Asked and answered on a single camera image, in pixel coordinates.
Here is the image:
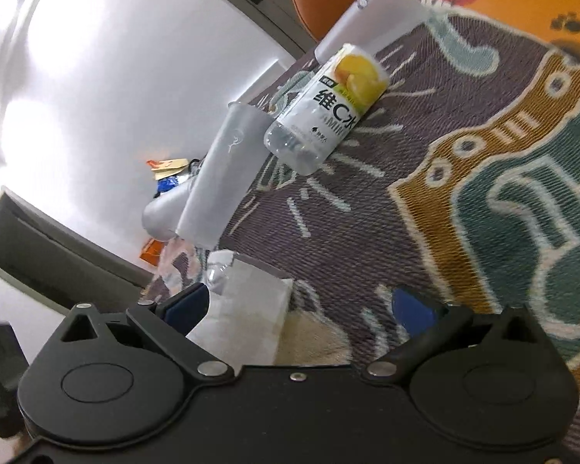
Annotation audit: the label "orange snack packages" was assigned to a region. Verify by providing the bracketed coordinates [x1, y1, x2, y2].
[146, 158, 189, 197]

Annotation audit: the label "vitamin C water bottle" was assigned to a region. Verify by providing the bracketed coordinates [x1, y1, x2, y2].
[264, 44, 390, 176]

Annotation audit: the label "patterned woven tablecloth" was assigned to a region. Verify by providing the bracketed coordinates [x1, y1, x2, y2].
[139, 6, 580, 426]

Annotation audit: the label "frosted cup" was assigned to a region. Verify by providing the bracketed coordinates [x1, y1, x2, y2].
[142, 176, 198, 242]
[177, 102, 274, 249]
[314, 0, 428, 64]
[186, 249, 293, 371]

